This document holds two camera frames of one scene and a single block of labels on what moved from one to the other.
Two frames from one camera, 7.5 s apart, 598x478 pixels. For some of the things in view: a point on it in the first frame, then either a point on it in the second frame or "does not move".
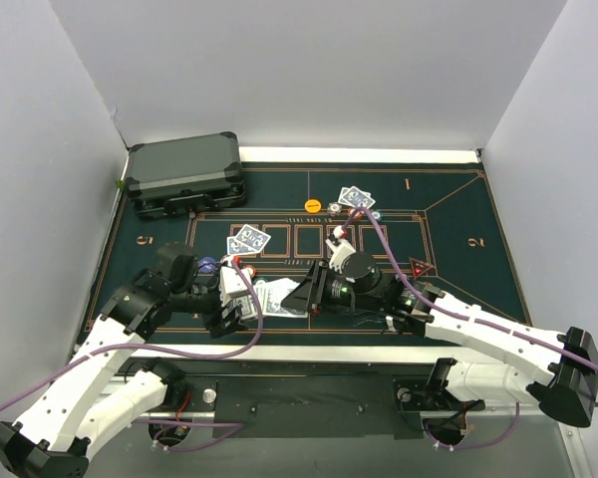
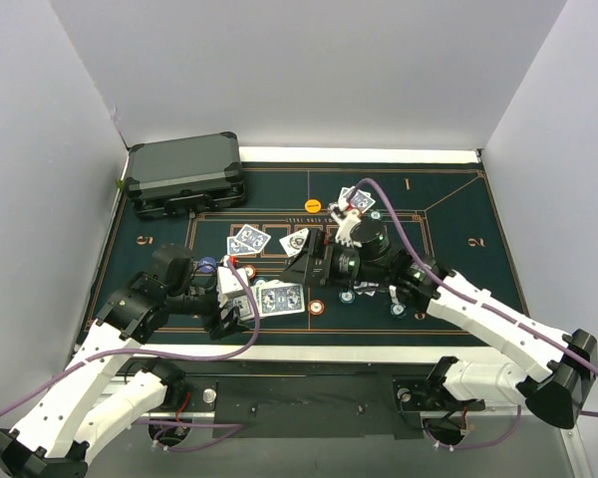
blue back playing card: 235,246 does not move
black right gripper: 319,287 to 317,259
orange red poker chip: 252,267 does not move
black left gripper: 224,322 does not move
